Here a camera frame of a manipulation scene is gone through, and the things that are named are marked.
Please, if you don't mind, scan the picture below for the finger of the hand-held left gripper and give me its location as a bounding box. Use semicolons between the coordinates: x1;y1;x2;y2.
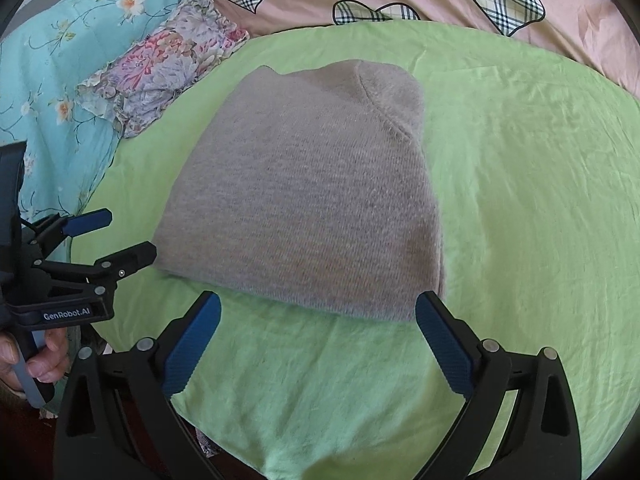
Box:
30;208;113;261
32;241;158;296

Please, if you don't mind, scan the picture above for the person's left hand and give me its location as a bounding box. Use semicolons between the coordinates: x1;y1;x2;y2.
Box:
0;328;76;396

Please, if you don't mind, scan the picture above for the teal floral bed sheet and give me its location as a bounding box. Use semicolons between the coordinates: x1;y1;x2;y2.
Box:
0;0;216;241

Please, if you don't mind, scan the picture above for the green bed sheet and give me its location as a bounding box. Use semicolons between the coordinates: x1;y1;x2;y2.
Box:
72;20;640;480

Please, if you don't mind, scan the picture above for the floral ruffled cloth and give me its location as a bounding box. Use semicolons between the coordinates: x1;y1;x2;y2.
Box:
76;0;250;140

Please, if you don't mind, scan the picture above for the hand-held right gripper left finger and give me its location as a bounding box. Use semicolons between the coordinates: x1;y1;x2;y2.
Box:
52;291;222;480

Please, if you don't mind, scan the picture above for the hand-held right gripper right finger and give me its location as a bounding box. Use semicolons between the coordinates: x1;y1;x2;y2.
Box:
416;290;581;480

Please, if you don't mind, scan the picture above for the grey knit sweater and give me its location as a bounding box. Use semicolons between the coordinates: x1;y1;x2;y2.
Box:
152;59;447;323

